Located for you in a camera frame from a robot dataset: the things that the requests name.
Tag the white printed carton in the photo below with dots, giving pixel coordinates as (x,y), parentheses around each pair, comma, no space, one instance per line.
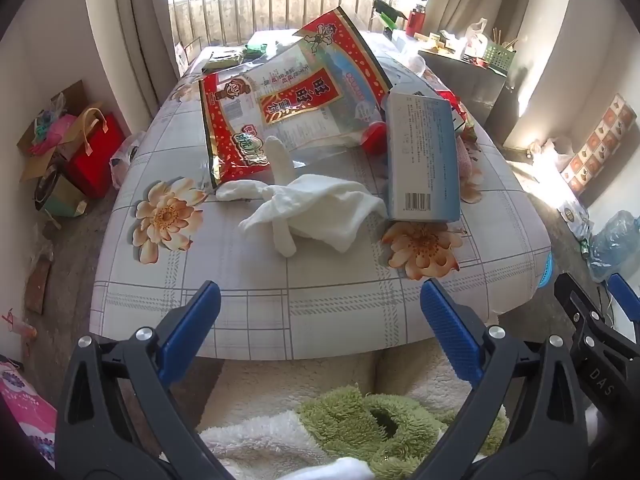
(575,217)

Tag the black and green plastic object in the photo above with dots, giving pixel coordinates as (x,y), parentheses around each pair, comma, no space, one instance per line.
(387,9)

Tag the tile print panel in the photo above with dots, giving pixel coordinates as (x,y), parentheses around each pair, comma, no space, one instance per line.
(600,145)

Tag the green cardboard box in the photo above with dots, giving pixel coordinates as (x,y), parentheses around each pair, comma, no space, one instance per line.
(62,200)

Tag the pink knitted pouch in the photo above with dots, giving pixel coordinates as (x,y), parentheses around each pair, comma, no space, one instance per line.
(467,165)

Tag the small crumpled white cloth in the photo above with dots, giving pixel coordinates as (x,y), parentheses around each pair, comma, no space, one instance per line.
(239,191)

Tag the floral tablecloth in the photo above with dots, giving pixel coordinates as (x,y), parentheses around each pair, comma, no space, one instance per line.
(310,300)

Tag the white plastic bag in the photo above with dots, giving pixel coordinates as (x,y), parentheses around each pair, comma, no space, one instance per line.
(125,160)
(552,152)
(476,32)

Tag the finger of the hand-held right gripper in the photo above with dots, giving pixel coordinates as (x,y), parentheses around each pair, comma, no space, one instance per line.
(572,305)
(626,297)

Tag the clear plastic bowl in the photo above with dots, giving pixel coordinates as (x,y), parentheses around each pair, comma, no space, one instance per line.
(417,64)

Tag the window railing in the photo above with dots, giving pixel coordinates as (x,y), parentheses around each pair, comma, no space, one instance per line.
(300,5)

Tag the brown cardboard box with clutter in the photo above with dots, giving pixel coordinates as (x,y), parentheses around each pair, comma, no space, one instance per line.
(70,92)

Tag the large red snack bag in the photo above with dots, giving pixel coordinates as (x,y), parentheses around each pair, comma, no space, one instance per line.
(300,95)

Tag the blue plastic bin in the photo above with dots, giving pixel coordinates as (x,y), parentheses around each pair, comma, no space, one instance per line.
(547,270)

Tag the white cardboard box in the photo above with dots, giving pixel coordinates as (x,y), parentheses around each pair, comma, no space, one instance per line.
(400,40)

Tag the blue water jug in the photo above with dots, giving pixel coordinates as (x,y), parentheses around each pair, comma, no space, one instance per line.
(617,245)

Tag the blue grey carton box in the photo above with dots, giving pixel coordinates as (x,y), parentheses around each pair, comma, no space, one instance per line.
(420,160)

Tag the green plastic basket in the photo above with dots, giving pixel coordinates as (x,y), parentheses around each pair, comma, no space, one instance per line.
(500,56)

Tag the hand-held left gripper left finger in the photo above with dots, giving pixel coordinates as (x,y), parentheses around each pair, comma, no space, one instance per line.
(192,325)

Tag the grey cabinet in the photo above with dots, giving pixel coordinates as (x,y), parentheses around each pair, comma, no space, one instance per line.
(465,85)

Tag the red gift bag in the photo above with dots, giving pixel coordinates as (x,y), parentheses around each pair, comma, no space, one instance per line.
(97,160)

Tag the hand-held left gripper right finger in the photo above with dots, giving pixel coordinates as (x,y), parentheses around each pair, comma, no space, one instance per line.
(450,330)

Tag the red thermos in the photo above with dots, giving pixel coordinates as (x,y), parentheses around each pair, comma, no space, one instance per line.
(415,21)

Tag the white cotton glove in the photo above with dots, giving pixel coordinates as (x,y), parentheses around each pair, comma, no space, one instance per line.
(320,205)

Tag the pink printed bag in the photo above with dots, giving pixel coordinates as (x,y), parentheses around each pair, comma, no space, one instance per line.
(27,410)

